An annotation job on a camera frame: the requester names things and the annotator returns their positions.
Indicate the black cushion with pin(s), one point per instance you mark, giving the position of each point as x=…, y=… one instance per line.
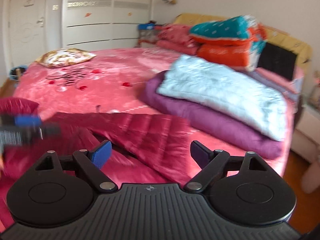
x=278, y=60

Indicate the pink waste bin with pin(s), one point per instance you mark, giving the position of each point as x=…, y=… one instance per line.
x=311, y=178

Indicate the white bedroom door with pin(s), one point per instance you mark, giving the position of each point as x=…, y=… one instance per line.
x=26, y=31

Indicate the light blue folded quilt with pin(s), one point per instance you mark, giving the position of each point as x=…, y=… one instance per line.
x=227, y=91

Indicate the pink pillow under cushion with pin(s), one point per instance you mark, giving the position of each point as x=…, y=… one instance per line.
x=295, y=85

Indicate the teal and orange folded quilt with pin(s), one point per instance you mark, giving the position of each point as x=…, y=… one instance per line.
x=236, y=42

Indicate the purple folded quilt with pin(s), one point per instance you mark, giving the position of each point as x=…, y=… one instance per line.
x=217, y=124

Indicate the lavender folded sheet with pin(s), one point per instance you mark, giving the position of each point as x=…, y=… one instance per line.
x=293, y=97

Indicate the crimson puffer down jacket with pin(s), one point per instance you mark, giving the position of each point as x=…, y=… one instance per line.
x=147, y=148

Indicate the blue object on floor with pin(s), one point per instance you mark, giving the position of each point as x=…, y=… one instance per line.
x=16, y=73

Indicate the pink white nightstand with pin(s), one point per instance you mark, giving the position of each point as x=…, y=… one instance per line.
x=305, y=139

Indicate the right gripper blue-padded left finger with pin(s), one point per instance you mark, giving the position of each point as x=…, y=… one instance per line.
x=88, y=166

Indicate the pink floral bed cover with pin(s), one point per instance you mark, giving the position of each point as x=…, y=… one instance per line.
x=109, y=83

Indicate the yellow headboard cover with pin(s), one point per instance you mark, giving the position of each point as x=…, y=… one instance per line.
x=274, y=36

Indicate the white wardrobe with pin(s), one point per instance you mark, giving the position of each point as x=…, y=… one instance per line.
x=103, y=24

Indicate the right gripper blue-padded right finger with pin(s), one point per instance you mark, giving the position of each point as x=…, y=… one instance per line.
x=212, y=164

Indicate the floral patterned pillow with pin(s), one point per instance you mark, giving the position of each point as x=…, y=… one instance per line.
x=64, y=57

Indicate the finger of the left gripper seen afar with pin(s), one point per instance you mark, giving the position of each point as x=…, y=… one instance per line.
x=27, y=120

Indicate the pink heart folded blanket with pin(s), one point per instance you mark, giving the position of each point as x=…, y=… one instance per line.
x=176, y=37

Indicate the small items on nightstand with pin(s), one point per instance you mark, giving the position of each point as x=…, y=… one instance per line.
x=314, y=95

